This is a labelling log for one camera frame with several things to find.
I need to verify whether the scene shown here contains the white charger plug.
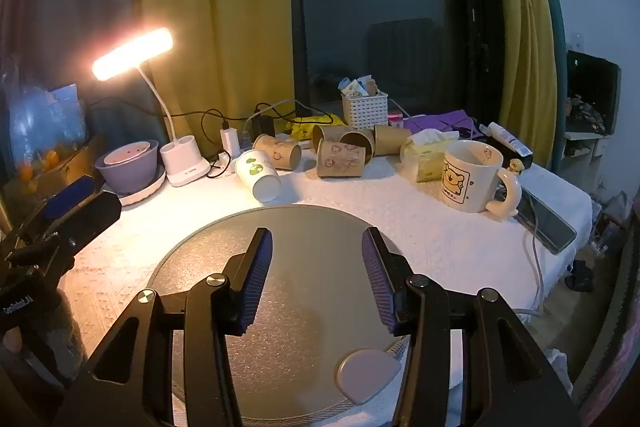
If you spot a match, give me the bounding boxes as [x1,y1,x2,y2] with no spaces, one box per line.
[220,128,242,158]

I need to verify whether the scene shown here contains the brown paper cup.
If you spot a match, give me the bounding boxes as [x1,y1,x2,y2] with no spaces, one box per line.
[315,139,369,178]
[373,125,414,156]
[312,124,352,151]
[340,130,376,165]
[252,134,303,170]

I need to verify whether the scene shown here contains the brown cardboard box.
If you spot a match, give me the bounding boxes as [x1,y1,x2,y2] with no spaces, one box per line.
[9,136,109,210]

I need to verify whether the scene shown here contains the black smartphone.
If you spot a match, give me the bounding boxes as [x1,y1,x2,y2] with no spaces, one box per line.
[514,186,578,256]

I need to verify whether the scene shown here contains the white bear mug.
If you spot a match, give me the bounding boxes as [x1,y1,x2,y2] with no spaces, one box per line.
[440,140,523,219]

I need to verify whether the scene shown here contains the grey round tray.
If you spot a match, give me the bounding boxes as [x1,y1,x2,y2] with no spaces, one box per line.
[147,205,417,427]

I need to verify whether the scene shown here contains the purple cloth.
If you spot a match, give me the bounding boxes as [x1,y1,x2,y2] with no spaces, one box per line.
[403,109,484,140]

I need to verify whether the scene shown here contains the white plastic basket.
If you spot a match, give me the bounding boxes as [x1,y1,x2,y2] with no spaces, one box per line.
[342,91,390,129]

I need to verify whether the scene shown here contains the white plate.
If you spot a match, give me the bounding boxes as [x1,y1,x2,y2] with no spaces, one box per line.
[106,164,167,206]

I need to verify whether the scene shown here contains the purple bowl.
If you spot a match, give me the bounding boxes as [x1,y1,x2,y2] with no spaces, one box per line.
[95,139,161,194]

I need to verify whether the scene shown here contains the pink inner bowl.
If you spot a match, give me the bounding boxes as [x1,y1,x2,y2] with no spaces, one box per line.
[102,141,154,166]

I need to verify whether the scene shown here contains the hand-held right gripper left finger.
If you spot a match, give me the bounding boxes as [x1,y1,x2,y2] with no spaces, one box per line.
[52,227,274,427]

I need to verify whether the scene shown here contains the yellow curtain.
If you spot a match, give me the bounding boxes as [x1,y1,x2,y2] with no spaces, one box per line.
[479,0,559,168]
[131,0,297,144]

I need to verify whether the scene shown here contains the white desk lamp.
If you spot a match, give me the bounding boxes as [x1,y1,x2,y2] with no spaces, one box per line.
[91,28,211,186]

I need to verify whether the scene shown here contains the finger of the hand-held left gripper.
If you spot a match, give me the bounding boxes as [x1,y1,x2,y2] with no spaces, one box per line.
[30,190,123,259]
[12,176,97,244]

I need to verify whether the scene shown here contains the yellow packet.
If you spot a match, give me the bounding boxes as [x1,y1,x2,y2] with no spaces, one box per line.
[284,114,347,139]

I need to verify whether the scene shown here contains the white phone cable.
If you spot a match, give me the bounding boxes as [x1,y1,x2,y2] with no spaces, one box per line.
[515,227,547,324]

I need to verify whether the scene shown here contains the white tablecloth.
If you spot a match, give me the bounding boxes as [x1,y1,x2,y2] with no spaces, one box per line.
[60,146,596,427]

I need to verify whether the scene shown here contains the white cream tube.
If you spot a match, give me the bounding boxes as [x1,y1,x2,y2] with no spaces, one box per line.
[479,122,534,158]

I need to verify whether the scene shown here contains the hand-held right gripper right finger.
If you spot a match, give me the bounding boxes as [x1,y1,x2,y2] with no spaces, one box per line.
[361,227,583,427]

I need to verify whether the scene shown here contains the assorted small packets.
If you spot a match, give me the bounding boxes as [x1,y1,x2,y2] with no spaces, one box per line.
[338,76,382,99]

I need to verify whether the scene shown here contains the blue plastic bag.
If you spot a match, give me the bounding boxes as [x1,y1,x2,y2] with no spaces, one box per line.
[7,82,89,180]

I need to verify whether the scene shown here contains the black monitor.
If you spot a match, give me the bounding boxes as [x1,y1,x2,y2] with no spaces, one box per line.
[565,50,623,136]

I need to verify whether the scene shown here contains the black cable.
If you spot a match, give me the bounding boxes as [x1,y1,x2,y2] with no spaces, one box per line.
[169,108,227,135]

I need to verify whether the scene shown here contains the white paper cup green print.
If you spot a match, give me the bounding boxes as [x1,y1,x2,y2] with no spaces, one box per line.
[235,150,282,202]

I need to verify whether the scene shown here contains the yellow tissue pack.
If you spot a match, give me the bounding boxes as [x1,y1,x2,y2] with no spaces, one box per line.
[401,129,460,183]

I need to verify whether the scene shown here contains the black charger plug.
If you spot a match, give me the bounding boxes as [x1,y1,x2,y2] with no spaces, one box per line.
[251,116,277,139]

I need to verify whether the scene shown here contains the white shelf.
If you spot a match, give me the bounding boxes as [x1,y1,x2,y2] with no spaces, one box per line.
[561,129,617,188]

